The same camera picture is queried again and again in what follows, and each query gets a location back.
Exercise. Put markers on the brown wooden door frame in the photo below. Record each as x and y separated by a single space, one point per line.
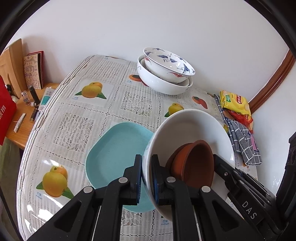
274 82

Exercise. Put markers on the wooden side table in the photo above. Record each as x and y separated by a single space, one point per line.
20 137

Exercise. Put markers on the black lipstick tube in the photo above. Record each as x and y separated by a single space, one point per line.
34 113

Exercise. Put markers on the red paper bag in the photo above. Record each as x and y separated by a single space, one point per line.
7 110

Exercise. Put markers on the patterned book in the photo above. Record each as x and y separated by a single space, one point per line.
33 69

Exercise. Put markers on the red chips bag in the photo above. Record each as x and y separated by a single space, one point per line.
244 119

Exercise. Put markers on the small glass vial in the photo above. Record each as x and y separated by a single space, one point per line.
26 98

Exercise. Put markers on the teal square plate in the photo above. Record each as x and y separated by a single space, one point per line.
114 152

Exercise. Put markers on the white pen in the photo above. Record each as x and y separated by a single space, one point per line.
19 122

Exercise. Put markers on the dark small bottle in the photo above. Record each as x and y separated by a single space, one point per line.
34 95

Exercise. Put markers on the white ornamented bowl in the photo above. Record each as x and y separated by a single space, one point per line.
158 84

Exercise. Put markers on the brown clay bowl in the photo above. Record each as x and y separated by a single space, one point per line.
199 165
176 161

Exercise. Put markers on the teal white box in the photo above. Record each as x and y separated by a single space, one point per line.
46 96

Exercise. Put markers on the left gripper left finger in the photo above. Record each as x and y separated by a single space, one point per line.
119 192

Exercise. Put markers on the blue bird patterned bowl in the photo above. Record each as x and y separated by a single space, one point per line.
167 65

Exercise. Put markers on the yellow chips bag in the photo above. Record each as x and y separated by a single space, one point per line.
234 102

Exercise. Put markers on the wooden chair back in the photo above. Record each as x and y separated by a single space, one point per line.
12 68

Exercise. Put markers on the large white bowl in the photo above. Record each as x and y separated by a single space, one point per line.
186 126

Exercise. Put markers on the fruit print tablecloth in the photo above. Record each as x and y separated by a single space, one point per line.
98 93

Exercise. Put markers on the grey checked cloth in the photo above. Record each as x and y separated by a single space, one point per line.
241 138

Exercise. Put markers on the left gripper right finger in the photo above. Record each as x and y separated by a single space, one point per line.
180 197

